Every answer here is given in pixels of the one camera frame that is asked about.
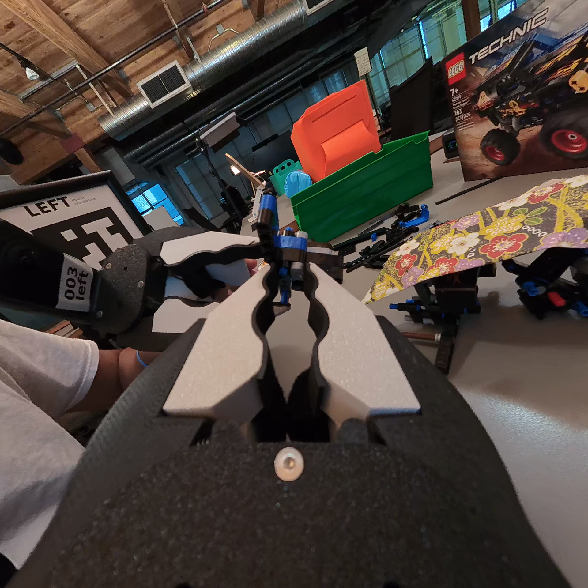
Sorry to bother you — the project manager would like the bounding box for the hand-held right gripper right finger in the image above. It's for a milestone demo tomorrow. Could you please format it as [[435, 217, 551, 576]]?
[[304, 264, 421, 443]]

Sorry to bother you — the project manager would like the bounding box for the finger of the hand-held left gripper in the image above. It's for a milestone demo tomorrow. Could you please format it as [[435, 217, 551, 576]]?
[[151, 296, 222, 334], [161, 231, 277, 267]]

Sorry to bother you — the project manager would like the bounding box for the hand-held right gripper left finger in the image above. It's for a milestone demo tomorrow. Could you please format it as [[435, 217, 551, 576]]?
[[163, 265, 276, 443]]

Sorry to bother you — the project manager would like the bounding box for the small lego assembly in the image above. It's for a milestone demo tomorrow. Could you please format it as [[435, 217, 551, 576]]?
[[255, 193, 344, 307]]

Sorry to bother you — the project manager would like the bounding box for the person's left forearm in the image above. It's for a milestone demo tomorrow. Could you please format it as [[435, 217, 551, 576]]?
[[66, 347, 160, 414]]

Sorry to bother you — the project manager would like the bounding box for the group of large lego pieces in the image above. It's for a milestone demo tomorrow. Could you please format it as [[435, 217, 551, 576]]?
[[332, 202, 455, 273]]

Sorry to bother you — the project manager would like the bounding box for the partly built lego car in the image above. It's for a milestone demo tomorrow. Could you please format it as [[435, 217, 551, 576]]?
[[390, 248, 588, 322]]

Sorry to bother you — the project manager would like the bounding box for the long black lego axle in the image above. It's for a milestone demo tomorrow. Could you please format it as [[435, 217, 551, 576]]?
[[435, 177, 502, 205]]

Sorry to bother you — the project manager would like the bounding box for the lego set box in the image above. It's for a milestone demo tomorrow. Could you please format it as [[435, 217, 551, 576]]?
[[441, 0, 588, 183]]

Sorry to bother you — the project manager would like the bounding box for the person's left hand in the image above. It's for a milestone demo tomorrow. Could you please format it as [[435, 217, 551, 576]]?
[[213, 258, 260, 303]]

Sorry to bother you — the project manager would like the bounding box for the black framed marker sign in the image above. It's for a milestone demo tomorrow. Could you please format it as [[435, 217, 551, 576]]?
[[0, 171, 153, 273]]

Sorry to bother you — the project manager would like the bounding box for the wooden board on stand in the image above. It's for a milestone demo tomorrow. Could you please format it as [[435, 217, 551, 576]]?
[[224, 153, 268, 219]]

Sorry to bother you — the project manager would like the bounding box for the teal plastic basket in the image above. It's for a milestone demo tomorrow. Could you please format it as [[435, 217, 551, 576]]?
[[269, 159, 303, 197]]

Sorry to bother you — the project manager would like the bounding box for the light blue bag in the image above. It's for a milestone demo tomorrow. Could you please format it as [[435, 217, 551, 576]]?
[[283, 169, 313, 199]]

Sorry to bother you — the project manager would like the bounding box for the studio light panel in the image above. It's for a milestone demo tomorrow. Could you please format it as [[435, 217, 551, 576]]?
[[199, 112, 242, 151]]

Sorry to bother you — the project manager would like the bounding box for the person's white shirt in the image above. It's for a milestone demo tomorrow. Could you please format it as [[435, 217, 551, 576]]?
[[0, 319, 100, 570]]

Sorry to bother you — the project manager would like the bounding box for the white air vent grille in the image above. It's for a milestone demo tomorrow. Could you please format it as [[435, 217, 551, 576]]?
[[136, 60, 192, 109]]

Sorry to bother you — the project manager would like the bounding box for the green plastic bin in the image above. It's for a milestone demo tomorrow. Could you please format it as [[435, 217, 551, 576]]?
[[290, 131, 434, 243]]

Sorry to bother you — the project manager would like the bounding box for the floral patterned cloth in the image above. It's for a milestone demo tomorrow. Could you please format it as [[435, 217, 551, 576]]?
[[362, 175, 588, 305]]

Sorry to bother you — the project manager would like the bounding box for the silver ventilation duct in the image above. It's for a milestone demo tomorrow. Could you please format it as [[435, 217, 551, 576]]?
[[98, 0, 318, 141]]

